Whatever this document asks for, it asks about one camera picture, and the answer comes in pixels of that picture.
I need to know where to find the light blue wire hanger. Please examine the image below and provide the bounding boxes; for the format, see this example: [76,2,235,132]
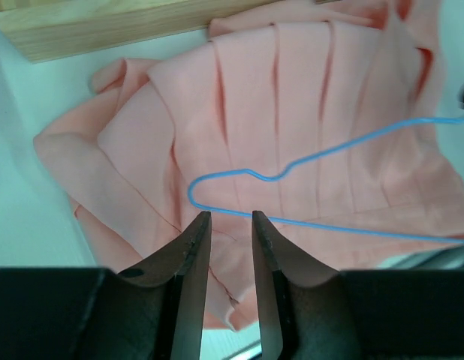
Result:
[187,115,464,246]

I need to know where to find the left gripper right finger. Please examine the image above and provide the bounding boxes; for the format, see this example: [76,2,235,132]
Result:
[252,211,337,359]

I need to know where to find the salmon pink skirt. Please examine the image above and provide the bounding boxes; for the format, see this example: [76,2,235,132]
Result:
[34,1,464,330]

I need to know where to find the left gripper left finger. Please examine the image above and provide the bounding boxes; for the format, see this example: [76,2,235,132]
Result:
[120,211,212,359]

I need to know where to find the wooden clothes rack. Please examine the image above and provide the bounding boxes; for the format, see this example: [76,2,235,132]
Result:
[0,0,330,65]

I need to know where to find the aluminium mounting rail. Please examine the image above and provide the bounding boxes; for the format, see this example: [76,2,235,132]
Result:
[209,247,464,360]

